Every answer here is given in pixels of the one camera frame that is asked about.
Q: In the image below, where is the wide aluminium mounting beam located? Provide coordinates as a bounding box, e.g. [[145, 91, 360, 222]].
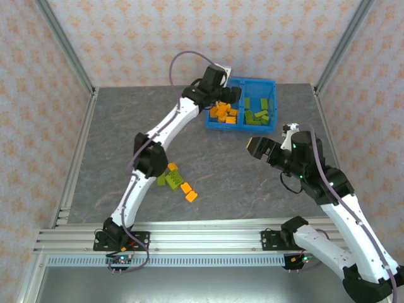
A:
[[33, 220, 351, 254]]

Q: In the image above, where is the aluminium frame post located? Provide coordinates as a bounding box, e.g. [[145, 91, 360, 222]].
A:
[[314, 0, 378, 95], [33, 0, 97, 95]]

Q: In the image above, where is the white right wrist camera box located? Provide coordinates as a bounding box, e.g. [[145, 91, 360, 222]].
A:
[[280, 122, 300, 151]]

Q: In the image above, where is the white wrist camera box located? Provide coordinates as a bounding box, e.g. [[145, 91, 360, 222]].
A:
[[280, 122, 300, 151], [217, 64, 233, 88]]

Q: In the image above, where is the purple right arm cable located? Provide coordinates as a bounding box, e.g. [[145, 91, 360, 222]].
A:
[[301, 123, 399, 303]]

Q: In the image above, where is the grey slotted cable duct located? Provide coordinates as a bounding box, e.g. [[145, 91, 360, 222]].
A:
[[46, 256, 285, 268]]

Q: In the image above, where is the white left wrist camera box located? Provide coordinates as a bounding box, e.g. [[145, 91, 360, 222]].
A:
[[217, 64, 233, 88]]

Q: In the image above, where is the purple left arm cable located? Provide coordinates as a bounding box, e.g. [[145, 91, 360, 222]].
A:
[[109, 50, 227, 275]]

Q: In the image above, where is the aluminium frame leg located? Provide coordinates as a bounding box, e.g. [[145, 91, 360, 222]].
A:
[[15, 252, 48, 303]]

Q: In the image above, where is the blue two-compartment plastic bin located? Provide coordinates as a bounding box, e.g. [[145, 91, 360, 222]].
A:
[[205, 77, 278, 134]]

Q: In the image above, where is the aluminium table side rail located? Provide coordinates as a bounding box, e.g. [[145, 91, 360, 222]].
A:
[[311, 84, 342, 170], [49, 87, 100, 229]]

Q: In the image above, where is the grey metal panel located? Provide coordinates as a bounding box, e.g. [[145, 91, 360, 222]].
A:
[[33, 266, 348, 303]]

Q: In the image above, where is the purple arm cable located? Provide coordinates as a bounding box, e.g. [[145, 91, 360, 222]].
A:
[[301, 123, 399, 303], [109, 50, 227, 275]]

